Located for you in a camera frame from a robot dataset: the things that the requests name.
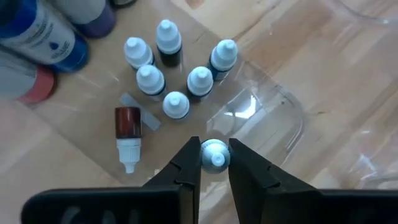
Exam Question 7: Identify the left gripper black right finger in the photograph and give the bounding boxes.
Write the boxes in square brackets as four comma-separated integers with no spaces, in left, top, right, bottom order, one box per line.
[228,138,398,224]

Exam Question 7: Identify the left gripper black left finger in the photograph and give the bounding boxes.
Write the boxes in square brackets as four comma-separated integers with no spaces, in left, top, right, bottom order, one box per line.
[20,136,202,224]

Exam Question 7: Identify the small white-capped dropper bottle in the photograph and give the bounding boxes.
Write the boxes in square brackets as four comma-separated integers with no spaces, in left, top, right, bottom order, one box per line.
[123,36,155,71]
[136,64,167,97]
[162,90,191,121]
[185,66,215,99]
[207,39,239,82]
[200,138,231,174]
[155,19,183,68]

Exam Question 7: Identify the brown dropper bottle white cap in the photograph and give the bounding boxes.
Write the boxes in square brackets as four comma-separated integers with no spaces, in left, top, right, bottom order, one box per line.
[114,106,143,174]

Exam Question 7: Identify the clear plastic tray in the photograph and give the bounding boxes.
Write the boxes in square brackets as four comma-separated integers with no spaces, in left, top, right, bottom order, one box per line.
[0,0,398,224]

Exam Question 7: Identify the red food colouring bottle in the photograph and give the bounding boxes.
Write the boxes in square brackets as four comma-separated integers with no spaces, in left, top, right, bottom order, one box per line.
[0,51,57,105]

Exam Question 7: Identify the purple food colouring bottle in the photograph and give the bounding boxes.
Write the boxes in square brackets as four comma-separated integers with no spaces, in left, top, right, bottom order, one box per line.
[51,0,118,39]

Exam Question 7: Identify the blue food colouring bottle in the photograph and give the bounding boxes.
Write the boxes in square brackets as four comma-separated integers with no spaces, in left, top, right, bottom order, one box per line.
[0,0,90,74]

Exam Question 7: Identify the grey tray label sticker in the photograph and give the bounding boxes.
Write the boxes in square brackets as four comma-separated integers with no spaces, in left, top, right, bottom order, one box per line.
[119,92,162,132]

